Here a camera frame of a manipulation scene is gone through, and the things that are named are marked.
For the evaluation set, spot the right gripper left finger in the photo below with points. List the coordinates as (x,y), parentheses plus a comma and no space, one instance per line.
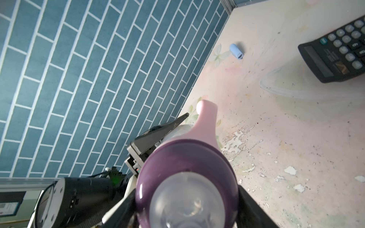
(121,217)

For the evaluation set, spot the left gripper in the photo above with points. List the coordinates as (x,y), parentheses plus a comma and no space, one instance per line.
(138,153)

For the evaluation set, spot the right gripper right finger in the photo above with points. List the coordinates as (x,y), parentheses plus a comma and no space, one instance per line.
(250,214)

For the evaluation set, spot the purple collar with nipple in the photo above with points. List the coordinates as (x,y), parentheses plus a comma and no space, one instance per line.
(187,184)

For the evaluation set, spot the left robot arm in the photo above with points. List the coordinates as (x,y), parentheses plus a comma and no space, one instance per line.
(74,202)

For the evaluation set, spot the small blue eraser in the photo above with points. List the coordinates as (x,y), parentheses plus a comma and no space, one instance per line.
(236,52)

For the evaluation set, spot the black calculator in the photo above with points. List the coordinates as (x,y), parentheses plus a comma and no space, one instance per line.
(339,55)

